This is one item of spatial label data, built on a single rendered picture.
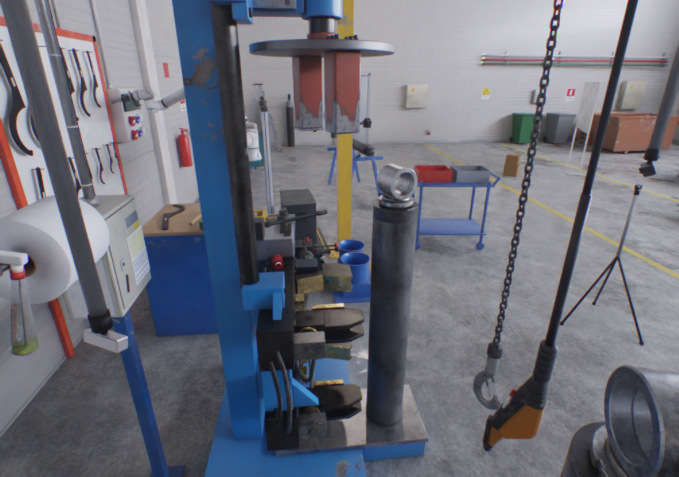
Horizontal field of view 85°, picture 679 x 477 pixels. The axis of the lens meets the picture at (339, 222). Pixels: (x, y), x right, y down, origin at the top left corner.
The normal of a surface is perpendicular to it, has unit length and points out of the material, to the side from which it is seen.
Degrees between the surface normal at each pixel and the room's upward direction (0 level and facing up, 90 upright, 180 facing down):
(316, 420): 0
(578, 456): 0
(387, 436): 0
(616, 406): 65
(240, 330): 90
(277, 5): 90
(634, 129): 90
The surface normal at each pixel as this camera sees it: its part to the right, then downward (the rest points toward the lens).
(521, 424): -0.63, 0.28
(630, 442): -0.06, -0.82
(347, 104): 0.41, 0.33
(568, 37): 0.11, 0.36
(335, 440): 0.00, -0.93
